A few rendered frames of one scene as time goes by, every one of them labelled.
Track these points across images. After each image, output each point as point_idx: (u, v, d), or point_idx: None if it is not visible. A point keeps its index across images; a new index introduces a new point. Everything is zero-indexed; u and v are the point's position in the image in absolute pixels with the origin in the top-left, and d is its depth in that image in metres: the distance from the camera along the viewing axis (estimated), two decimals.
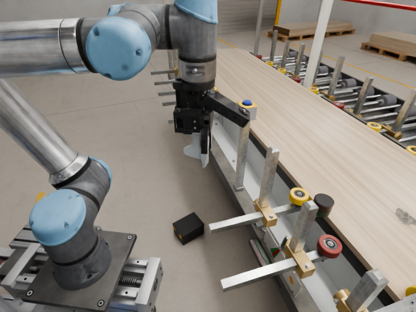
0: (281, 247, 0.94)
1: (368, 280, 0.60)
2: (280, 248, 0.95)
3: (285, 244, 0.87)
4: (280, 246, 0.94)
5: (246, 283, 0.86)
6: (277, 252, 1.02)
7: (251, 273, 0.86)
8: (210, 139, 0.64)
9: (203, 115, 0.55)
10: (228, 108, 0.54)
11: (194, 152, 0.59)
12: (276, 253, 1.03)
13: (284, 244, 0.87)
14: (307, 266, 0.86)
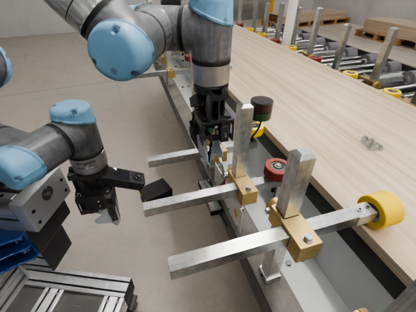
0: (223, 173, 0.80)
1: (291, 161, 0.46)
2: (223, 175, 0.82)
3: (221, 163, 0.74)
4: (221, 171, 0.80)
5: (173, 207, 0.72)
6: None
7: (180, 197, 0.73)
8: (205, 145, 0.63)
9: None
10: None
11: (219, 150, 0.61)
12: None
13: (220, 162, 0.73)
14: (247, 188, 0.73)
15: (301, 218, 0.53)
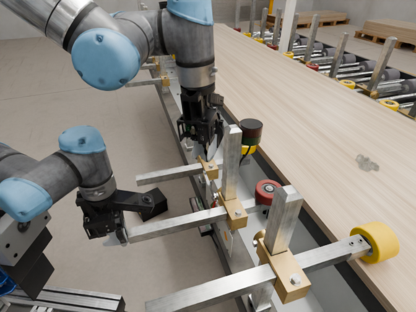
0: (212, 195, 0.77)
1: (277, 200, 0.43)
2: (212, 197, 0.79)
3: (210, 186, 0.71)
4: (211, 193, 0.77)
5: (160, 233, 0.69)
6: (213, 207, 0.86)
7: (167, 222, 0.70)
8: (205, 144, 0.63)
9: (215, 112, 0.55)
10: (218, 95, 0.58)
11: (211, 153, 0.60)
12: (213, 208, 0.87)
13: (208, 186, 0.70)
14: (237, 213, 0.70)
15: (290, 255, 0.50)
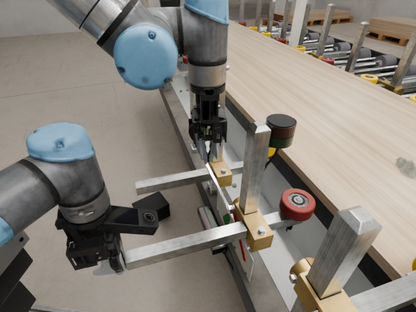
0: (225, 200, 0.66)
1: (340, 228, 0.30)
2: (226, 206, 0.66)
3: (212, 174, 0.66)
4: (223, 200, 0.67)
5: (164, 257, 0.56)
6: None
7: (174, 242, 0.56)
8: (205, 144, 0.63)
9: (220, 110, 0.56)
10: None
11: (216, 151, 0.60)
12: (241, 242, 0.65)
13: (210, 173, 0.66)
14: (260, 231, 0.56)
15: (345, 298, 0.37)
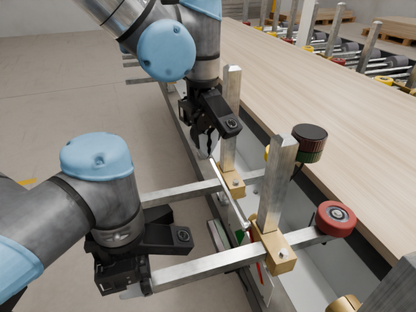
0: (239, 216, 0.60)
1: (408, 277, 0.24)
2: (241, 223, 0.60)
3: (226, 188, 0.60)
4: (238, 216, 0.60)
5: (194, 278, 0.50)
6: None
7: (203, 262, 0.51)
8: (210, 145, 0.63)
9: (196, 112, 0.56)
10: (213, 113, 0.52)
11: (194, 143, 0.63)
12: (257, 263, 0.59)
13: (224, 187, 0.60)
14: (283, 255, 0.50)
15: None
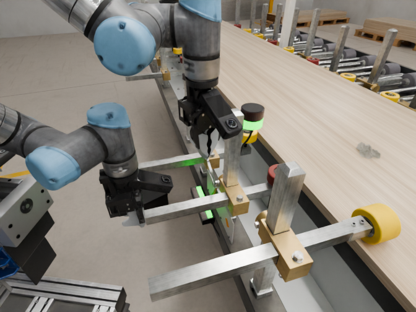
0: (214, 182, 0.77)
1: (280, 176, 0.43)
2: (213, 184, 0.79)
3: (212, 173, 0.71)
4: (213, 181, 0.77)
5: (176, 215, 0.70)
6: (214, 193, 0.86)
7: (182, 204, 0.71)
8: (210, 145, 0.63)
9: (196, 112, 0.56)
10: (213, 113, 0.52)
11: (194, 143, 0.63)
12: None
13: (211, 173, 0.70)
14: (238, 199, 0.70)
15: (291, 234, 0.50)
